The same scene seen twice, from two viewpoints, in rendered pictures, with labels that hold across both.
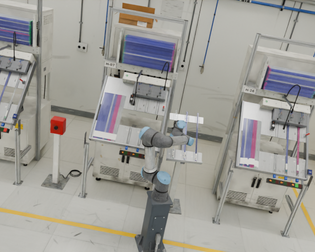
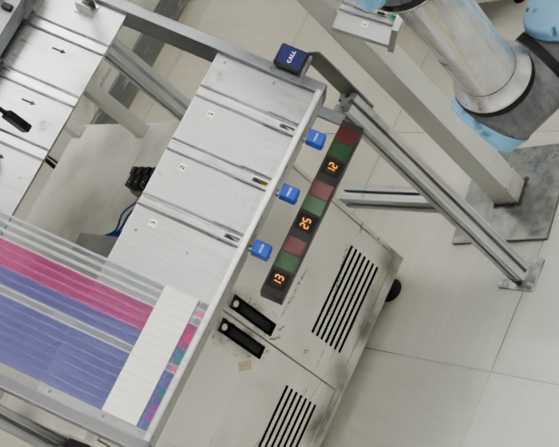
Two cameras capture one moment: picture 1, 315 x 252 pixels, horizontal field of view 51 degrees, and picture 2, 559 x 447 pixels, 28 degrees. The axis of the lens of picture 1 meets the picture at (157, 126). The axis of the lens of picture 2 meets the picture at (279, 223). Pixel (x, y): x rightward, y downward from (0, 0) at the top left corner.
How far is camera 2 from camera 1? 1.71 m
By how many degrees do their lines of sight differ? 23
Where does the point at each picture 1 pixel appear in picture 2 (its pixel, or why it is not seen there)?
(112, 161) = (243, 407)
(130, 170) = (309, 328)
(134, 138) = (213, 196)
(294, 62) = not seen: outside the picture
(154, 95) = not seen: outside the picture
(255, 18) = not seen: outside the picture
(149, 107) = (50, 76)
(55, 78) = not seen: outside the picture
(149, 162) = (492, 37)
